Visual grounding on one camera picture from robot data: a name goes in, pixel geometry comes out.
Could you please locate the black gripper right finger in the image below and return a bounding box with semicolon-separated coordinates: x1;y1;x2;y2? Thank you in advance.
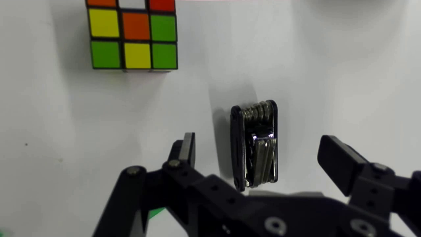
316;135;421;229

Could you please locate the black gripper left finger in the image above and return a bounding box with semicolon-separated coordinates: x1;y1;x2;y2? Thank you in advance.
90;131;195;237

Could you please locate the black folding multi-tool stapler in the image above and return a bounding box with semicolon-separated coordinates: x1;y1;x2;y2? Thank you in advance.
230;100;278;191

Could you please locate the green cube block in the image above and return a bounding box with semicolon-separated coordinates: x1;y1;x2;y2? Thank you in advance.
148;207;165;220

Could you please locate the multicoloured Rubik's cube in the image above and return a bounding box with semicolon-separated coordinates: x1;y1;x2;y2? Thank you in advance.
84;0;178;71

